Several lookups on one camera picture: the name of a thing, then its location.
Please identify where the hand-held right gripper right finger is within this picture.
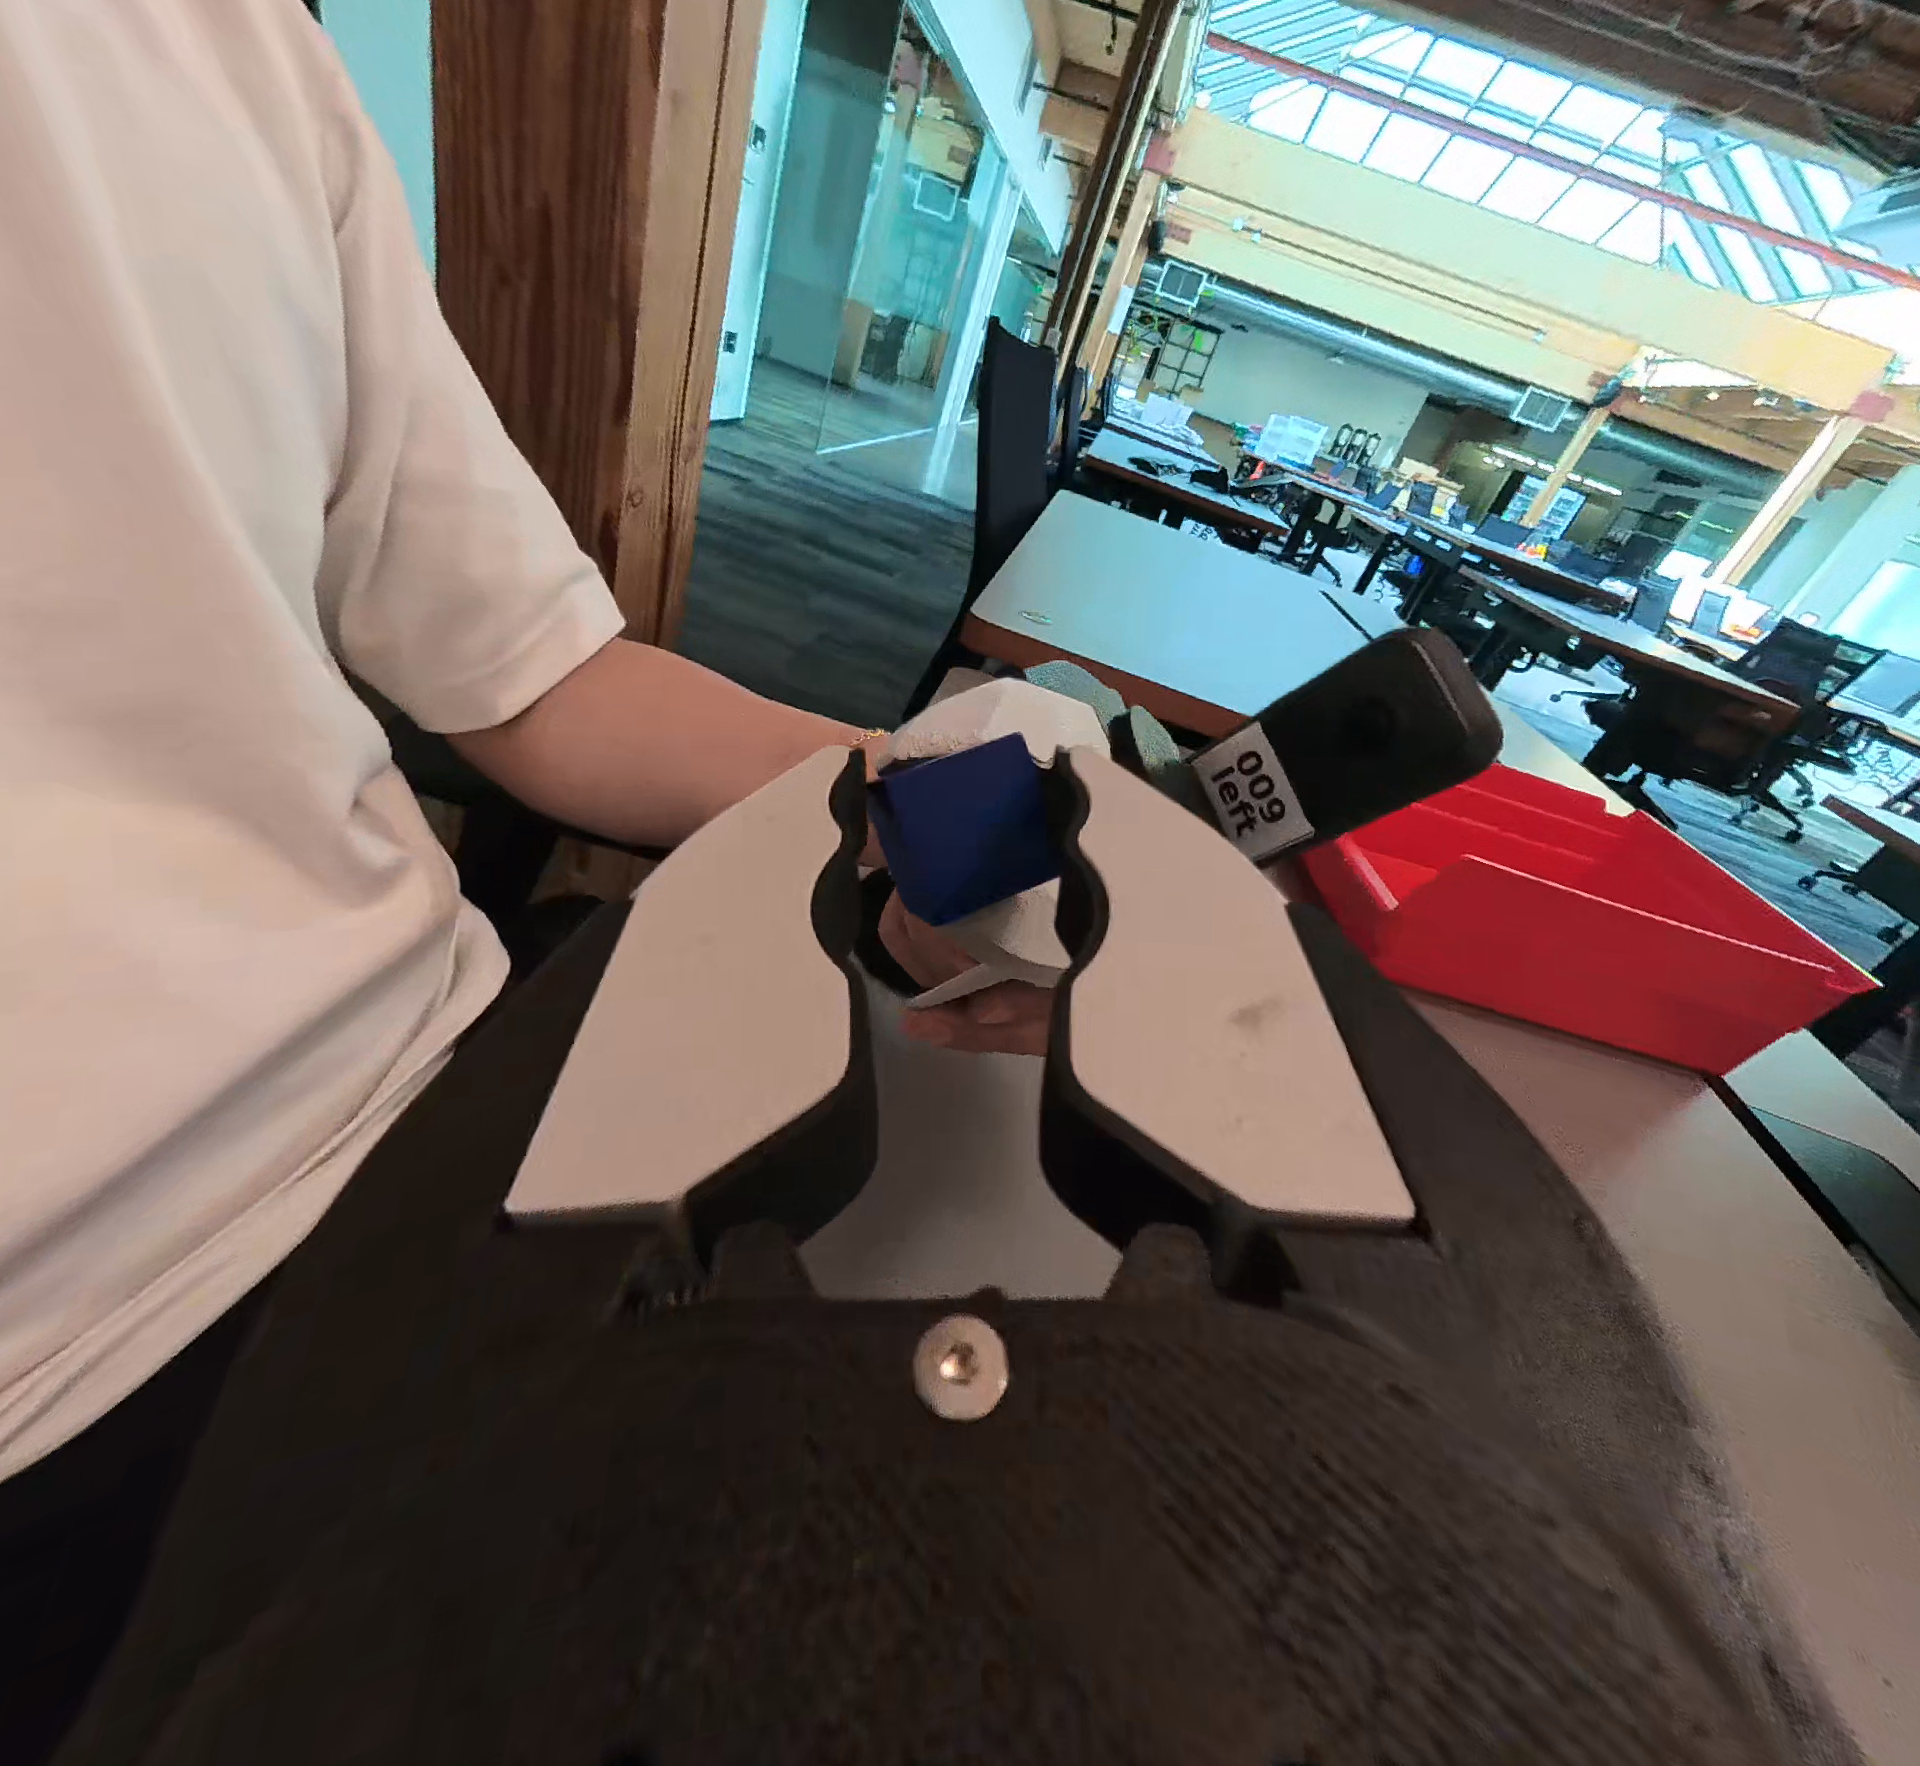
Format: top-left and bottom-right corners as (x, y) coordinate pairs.
(1040, 747), (1421, 1245)

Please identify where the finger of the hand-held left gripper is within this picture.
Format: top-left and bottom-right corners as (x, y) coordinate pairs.
(877, 678), (1119, 766)

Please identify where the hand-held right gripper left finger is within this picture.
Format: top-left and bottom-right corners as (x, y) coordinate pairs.
(503, 747), (878, 1249)

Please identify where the small dark blue object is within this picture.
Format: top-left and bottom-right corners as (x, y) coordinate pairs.
(867, 730), (1065, 927)

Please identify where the red plastic bin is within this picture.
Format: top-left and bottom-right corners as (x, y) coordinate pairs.
(1297, 766), (1880, 1078)

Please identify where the person's left hand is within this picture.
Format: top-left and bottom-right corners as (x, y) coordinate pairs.
(877, 894), (1055, 1057)

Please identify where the white wood-edged table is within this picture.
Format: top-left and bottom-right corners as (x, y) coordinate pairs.
(961, 490), (1615, 777)

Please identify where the long office desk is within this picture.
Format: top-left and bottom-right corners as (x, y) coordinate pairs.
(1350, 507), (1803, 785)

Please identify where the black office chair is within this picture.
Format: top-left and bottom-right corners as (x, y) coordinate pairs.
(908, 318), (1105, 718)

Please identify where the wooden pillar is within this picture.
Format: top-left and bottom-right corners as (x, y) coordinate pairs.
(432, 0), (781, 649)

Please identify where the person's white shirt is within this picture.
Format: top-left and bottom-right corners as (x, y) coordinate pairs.
(0, 0), (625, 1483)

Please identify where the grey ceiling heater unit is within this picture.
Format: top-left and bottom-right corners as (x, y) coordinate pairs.
(1837, 169), (1920, 282)

